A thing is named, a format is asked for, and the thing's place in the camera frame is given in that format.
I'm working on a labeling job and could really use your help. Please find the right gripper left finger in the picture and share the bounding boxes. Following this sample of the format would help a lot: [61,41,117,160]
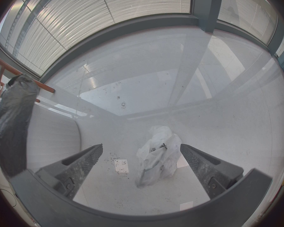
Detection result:
[35,144,103,201]

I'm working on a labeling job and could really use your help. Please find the wooden chair white cushions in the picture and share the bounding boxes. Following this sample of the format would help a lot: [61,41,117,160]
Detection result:
[0,50,55,158]

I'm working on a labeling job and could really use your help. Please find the white trash bin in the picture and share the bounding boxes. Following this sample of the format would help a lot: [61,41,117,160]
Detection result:
[26,102,83,173]

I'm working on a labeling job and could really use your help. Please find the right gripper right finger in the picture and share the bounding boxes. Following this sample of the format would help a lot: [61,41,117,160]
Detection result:
[180,143,245,202]

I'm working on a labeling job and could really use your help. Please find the clear printed wrapper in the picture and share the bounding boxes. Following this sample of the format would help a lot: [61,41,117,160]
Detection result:
[135,125,183,189]

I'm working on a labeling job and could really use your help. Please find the window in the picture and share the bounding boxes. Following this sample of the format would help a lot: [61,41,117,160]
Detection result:
[0,0,284,84]

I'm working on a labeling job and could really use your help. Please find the black plastic bag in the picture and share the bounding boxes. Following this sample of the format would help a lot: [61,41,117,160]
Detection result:
[0,74,39,177]

